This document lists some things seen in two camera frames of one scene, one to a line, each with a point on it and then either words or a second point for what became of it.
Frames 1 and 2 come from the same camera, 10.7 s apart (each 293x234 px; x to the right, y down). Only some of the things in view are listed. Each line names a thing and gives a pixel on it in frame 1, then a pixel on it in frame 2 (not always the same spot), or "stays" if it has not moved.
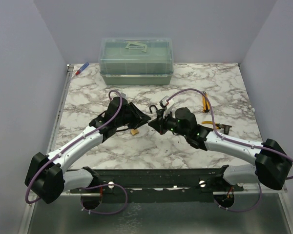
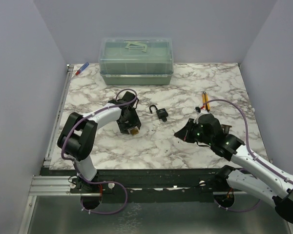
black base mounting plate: [159, 185] stays
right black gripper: [158, 125] -> [185, 134]
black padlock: [159, 112] stays
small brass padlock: [134, 131] stays
